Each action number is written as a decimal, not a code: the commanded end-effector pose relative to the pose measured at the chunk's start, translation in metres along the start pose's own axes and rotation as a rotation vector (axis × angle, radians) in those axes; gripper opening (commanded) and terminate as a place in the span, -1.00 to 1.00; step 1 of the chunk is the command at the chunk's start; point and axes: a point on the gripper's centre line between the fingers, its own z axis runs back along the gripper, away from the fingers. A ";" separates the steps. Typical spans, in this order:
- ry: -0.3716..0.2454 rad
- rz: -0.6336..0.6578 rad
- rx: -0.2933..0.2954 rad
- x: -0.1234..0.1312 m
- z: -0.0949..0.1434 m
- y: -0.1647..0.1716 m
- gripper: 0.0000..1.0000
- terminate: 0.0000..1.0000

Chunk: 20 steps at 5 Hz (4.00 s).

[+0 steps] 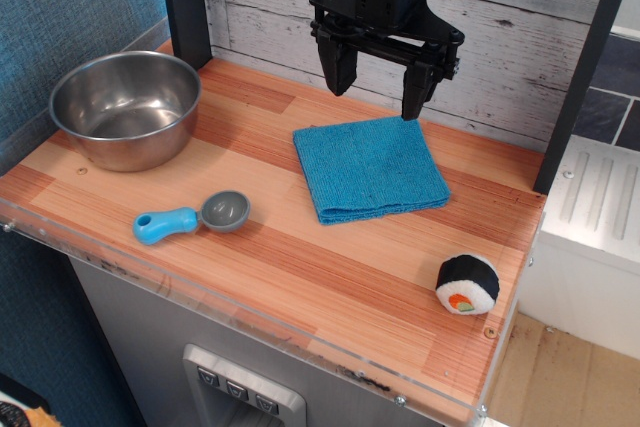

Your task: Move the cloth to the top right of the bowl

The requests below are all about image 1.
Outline clear acrylic table guard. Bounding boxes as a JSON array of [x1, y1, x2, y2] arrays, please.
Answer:
[[1, 190, 544, 426]]

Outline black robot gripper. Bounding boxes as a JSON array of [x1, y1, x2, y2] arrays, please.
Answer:
[[309, 0, 464, 121]]

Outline blue folded cloth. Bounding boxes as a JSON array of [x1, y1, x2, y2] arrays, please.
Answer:
[[293, 117, 450, 225]]

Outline stainless steel bowl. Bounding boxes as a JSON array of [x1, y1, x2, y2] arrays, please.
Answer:
[[49, 51, 202, 172]]

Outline black frame post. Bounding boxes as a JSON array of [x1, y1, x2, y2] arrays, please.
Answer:
[[533, 0, 622, 195], [165, 0, 212, 70]]

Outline plush sushi roll toy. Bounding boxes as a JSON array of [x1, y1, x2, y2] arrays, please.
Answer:
[[435, 253, 500, 316]]

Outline black left frame post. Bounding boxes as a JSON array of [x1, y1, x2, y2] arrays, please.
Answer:
[[165, 0, 212, 70]]

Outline white ridged side unit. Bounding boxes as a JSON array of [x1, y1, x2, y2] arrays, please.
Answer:
[[519, 136, 639, 357]]

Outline blue grey toy scoop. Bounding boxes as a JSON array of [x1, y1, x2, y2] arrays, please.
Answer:
[[132, 190, 251, 245]]

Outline black right frame post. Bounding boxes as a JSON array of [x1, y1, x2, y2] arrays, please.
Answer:
[[533, 0, 622, 195]]

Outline silver dispenser button panel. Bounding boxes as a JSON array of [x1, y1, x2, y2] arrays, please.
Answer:
[[182, 344, 307, 426]]

